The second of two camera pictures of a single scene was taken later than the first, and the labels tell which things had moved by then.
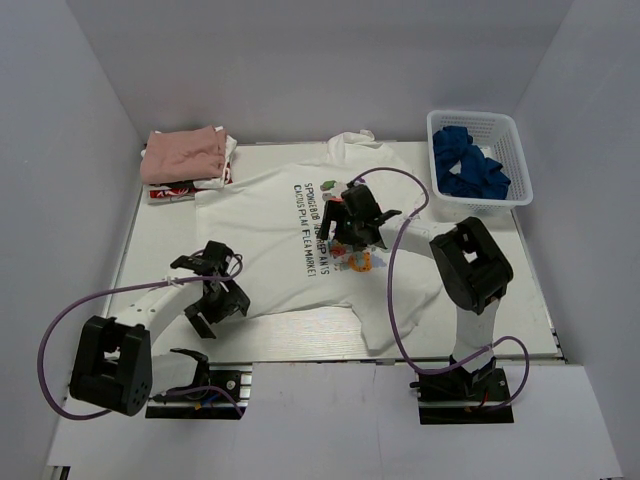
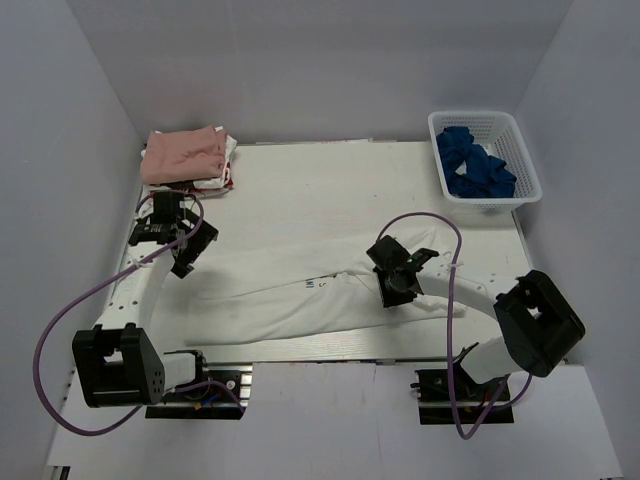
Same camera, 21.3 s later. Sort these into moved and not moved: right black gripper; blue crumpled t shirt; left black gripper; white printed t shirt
Moved: white printed t shirt; right black gripper; left black gripper
Not moved: blue crumpled t shirt
